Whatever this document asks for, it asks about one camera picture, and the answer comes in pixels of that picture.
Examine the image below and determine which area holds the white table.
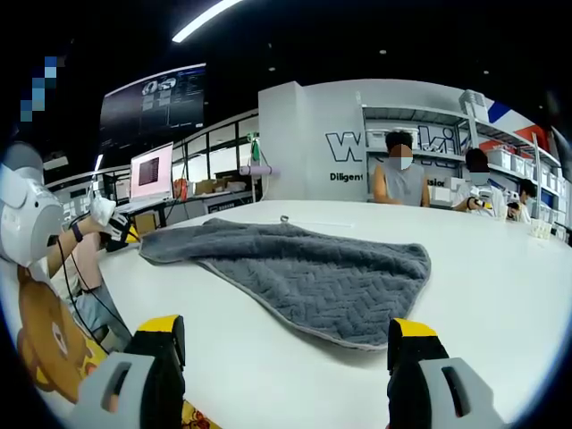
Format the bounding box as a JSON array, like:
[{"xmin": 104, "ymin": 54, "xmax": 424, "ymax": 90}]
[{"xmin": 96, "ymin": 199, "xmax": 572, "ymax": 429}]

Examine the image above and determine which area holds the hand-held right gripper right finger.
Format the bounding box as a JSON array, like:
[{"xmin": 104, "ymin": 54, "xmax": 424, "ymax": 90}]
[{"xmin": 386, "ymin": 317, "xmax": 506, "ymax": 429}]

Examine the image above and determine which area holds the person's left hand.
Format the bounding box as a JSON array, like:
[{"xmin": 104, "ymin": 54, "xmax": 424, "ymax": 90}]
[{"xmin": 81, "ymin": 216, "xmax": 109, "ymax": 239}]

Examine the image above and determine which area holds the operator in white and yellow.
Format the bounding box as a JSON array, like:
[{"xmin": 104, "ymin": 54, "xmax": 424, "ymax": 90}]
[{"xmin": 8, "ymin": 249, "xmax": 211, "ymax": 429}]

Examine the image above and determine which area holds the computer monitor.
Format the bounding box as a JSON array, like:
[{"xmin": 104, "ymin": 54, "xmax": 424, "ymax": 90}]
[{"xmin": 115, "ymin": 141, "xmax": 175, "ymax": 214}]

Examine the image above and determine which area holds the black labelled cabinet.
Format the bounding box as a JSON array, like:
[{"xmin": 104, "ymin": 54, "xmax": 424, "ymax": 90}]
[{"xmin": 203, "ymin": 198, "xmax": 256, "ymax": 218}]

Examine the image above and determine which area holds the dark wall display screen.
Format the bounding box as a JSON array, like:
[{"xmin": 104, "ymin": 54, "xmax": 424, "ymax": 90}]
[{"xmin": 98, "ymin": 63, "xmax": 207, "ymax": 151}]

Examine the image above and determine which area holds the long ceiling light strip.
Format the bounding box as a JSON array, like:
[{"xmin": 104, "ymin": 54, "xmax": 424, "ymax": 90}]
[{"xmin": 172, "ymin": 0, "xmax": 245, "ymax": 44}]

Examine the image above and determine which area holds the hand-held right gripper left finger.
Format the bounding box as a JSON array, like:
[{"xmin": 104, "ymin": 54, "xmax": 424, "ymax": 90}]
[{"xmin": 71, "ymin": 315, "xmax": 187, "ymax": 429}]

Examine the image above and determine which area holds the metal shelf rack with bins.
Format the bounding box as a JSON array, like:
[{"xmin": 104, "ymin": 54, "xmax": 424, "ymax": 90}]
[{"xmin": 360, "ymin": 88, "xmax": 572, "ymax": 233}]

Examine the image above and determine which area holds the cardboard box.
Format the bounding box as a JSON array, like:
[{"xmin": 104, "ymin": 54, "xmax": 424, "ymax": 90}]
[{"xmin": 194, "ymin": 178, "xmax": 224, "ymax": 196}]

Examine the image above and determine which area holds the black framed glass partition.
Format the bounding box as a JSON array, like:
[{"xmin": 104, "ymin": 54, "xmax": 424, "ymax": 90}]
[{"xmin": 172, "ymin": 114, "xmax": 260, "ymax": 198}]

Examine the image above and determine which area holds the grey towel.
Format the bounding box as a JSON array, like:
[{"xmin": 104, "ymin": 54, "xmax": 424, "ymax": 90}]
[{"xmin": 138, "ymin": 217, "xmax": 433, "ymax": 352}]

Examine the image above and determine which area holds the purple rolled mat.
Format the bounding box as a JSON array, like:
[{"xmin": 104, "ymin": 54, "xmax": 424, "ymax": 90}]
[{"xmin": 239, "ymin": 164, "xmax": 282, "ymax": 178}]

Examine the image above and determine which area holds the white chest device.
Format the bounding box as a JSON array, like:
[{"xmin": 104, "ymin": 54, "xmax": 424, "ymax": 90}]
[{"xmin": 0, "ymin": 141, "xmax": 64, "ymax": 269}]

